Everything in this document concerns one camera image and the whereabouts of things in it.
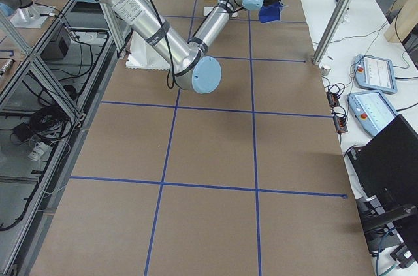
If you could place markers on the wooden board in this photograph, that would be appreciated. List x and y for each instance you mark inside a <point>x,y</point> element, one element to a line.
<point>404,21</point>

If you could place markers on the small metal cylinder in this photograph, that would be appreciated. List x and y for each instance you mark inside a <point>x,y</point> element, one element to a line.
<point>325,69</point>

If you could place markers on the black orange connector block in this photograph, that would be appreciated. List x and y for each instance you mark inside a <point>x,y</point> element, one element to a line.
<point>333,99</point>
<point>340,125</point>

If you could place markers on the near blue teach pendant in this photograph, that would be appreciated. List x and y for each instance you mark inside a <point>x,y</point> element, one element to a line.
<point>372,110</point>

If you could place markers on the aluminium side frame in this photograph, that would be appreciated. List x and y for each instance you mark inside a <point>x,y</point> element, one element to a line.
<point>46,108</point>

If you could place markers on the blue microfibre towel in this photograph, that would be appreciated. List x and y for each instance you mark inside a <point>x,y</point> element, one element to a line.
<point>271,13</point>

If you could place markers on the black box under frame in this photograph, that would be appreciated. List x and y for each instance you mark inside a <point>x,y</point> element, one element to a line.
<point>58,45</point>

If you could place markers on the blue teach pendant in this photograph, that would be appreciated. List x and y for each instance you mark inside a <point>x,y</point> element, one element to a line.
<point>372,110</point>
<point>372,72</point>

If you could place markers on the far blue teach pendant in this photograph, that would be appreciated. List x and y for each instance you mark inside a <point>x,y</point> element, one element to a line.
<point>372,72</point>

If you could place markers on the aluminium frame post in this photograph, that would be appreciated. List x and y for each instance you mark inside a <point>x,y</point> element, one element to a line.
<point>330,30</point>

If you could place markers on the black monitor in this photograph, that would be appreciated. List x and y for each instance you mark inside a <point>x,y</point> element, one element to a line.
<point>387,169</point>

